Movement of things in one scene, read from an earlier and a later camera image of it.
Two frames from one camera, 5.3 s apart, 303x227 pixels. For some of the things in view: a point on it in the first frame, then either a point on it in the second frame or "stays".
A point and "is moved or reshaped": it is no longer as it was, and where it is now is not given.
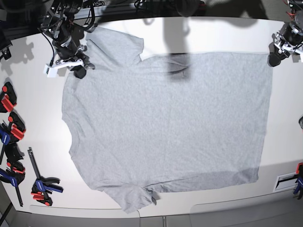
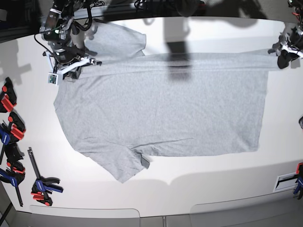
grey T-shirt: (165, 122) is moved or reshaped
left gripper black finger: (274, 57) to (285, 58)
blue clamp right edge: (299, 172) stays
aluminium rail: (104, 11) stays
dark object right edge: (300, 121) stays
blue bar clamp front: (43, 187) stays
